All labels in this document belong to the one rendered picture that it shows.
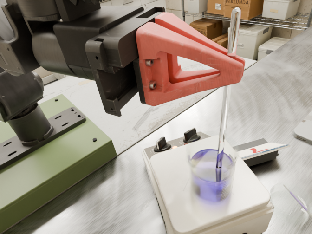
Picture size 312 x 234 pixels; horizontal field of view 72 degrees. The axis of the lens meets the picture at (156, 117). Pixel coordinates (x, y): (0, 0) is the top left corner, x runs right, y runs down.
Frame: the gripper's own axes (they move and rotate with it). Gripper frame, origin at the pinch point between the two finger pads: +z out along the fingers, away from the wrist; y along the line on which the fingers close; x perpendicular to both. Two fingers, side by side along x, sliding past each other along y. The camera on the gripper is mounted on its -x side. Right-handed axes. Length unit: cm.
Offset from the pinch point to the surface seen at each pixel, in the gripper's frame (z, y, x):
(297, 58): 9, 60, 25
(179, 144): -8.7, 8.6, 20.0
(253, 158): 3.3, 12.1, 22.1
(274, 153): 6.4, 14.9, 22.5
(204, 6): -83, 254, 56
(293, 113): 9.2, 30.7, 24.5
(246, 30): -28, 222, 71
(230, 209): 2.2, -1.9, 15.9
